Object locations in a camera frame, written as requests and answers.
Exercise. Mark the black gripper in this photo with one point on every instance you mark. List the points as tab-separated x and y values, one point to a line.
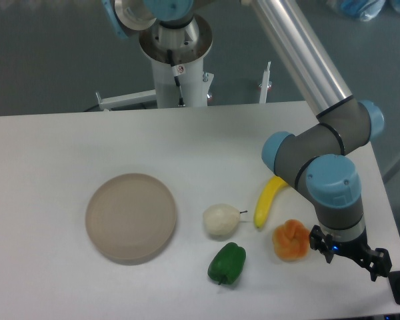
377	262

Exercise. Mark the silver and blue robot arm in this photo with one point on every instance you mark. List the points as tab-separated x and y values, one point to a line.
176	40

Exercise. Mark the beige round plate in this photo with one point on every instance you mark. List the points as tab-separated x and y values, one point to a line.
131	218

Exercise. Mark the white pear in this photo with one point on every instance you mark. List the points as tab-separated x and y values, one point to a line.
221	219

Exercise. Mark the yellow banana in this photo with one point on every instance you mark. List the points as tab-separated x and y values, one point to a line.
266	199

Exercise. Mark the orange knotted bread roll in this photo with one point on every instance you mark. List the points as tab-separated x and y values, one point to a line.
291	240

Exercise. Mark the white pedestal foot bracket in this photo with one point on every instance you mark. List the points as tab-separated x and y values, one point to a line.
266	84

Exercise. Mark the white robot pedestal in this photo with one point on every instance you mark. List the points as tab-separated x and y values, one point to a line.
175	85

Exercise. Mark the blue plastic bag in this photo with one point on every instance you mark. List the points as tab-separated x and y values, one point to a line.
359	10

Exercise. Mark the green bell pepper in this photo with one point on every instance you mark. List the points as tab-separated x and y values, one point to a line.
227	265

